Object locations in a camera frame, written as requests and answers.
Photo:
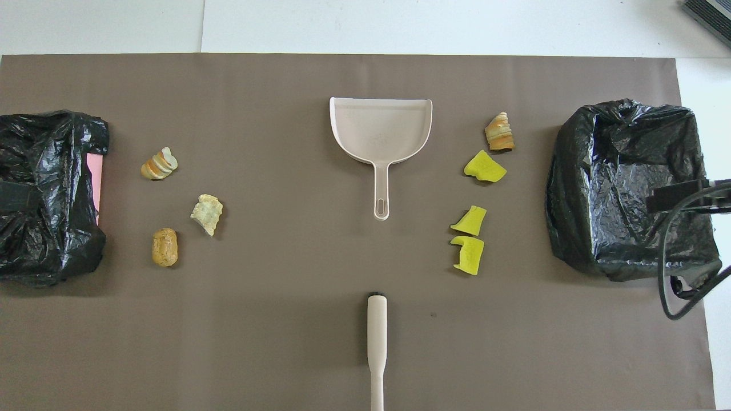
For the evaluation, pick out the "pale bread piece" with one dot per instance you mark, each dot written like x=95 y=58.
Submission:
x=207 y=214

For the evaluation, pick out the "yellow sponge piece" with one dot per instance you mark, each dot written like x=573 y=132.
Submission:
x=471 y=255
x=484 y=167
x=471 y=221

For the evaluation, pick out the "brown bread roll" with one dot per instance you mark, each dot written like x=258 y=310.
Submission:
x=165 y=247

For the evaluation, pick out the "beige hand brush black bristles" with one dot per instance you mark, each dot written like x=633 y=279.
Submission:
x=377 y=325

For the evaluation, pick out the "striped croissant piece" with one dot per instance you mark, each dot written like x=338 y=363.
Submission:
x=159 y=165

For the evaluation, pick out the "brown paper table mat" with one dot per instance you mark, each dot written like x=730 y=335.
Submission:
x=285 y=114

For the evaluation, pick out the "pink bin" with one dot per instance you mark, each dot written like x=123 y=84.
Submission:
x=96 y=188

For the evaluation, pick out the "dark ridged device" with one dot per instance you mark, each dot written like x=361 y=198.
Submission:
x=711 y=14

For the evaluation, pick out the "beige plastic dustpan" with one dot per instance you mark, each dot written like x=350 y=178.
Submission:
x=380 y=131

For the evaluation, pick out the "black plastic trash bag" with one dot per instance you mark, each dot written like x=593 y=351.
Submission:
x=617 y=182
x=51 y=165

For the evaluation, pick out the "orange croissant piece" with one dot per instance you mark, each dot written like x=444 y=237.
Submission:
x=499 y=134

